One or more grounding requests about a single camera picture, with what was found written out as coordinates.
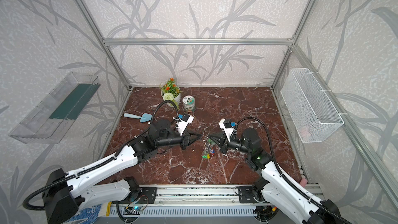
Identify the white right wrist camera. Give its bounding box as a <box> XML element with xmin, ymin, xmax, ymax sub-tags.
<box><xmin>219</xmin><ymin>119</ymin><xmax>236</xmax><ymax>142</ymax></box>

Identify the white wire mesh basket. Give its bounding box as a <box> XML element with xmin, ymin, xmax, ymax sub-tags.
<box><xmin>281</xmin><ymin>68</ymin><xmax>344</xmax><ymax>143</ymax></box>

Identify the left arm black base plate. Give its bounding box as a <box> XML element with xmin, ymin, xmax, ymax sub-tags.
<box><xmin>130</xmin><ymin>187</ymin><xmax>158</xmax><ymax>204</ymax></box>

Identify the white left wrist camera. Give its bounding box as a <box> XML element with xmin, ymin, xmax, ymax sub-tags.
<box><xmin>176</xmin><ymin>114</ymin><xmax>194</xmax><ymax>136</ymax></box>

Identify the clear plastic wall tray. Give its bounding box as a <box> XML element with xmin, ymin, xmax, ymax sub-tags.
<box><xmin>9</xmin><ymin>72</ymin><xmax>101</xmax><ymax>144</ymax></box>

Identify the printed snack jar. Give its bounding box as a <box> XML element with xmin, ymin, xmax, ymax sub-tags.
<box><xmin>182</xmin><ymin>95</ymin><xmax>196</xmax><ymax>113</ymax></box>

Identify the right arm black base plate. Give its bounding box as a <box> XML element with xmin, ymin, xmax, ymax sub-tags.
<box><xmin>235</xmin><ymin>186</ymin><xmax>265</xmax><ymax>204</ymax></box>

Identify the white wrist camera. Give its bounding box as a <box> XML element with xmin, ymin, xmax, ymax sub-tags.
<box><xmin>176</xmin><ymin>114</ymin><xmax>194</xmax><ymax>136</ymax></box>
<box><xmin>219</xmin><ymin>119</ymin><xmax>236</xmax><ymax>142</ymax></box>

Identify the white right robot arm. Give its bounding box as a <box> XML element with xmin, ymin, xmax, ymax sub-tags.
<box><xmin>209</xmin><ymin>118</ymin><xmax>349</xmax><ymax>224</ymax></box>

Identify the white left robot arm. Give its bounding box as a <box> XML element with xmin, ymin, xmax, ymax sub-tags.
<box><xmin>22</xmin><ymin>114</ymin><xmax>201</xmax><ymax>224</ymax></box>

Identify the potted artificial flower plant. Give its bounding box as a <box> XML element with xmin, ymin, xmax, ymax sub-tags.
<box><xmin>160</xmin><ymin>78</ymin><xmax>181</xmax><ymax>108</ymax></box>

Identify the green circuit board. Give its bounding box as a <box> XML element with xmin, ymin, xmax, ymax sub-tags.
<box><xmin>122</xmin><ymin>205</ymin><xmax>147</xmax><ymax>216</ymax></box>

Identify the light blue toy trowel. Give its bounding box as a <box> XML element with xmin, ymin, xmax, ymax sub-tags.
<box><xmin>123</xmin><ymin>113</ymin><xmax>152</xmax><ymax>123</ymax></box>

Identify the blue dotted work glove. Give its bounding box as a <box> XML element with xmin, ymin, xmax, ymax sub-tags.
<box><xmin>64</xmin><ymin>204</ymin><xmax>103</xmax><ymax>224</ymax></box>

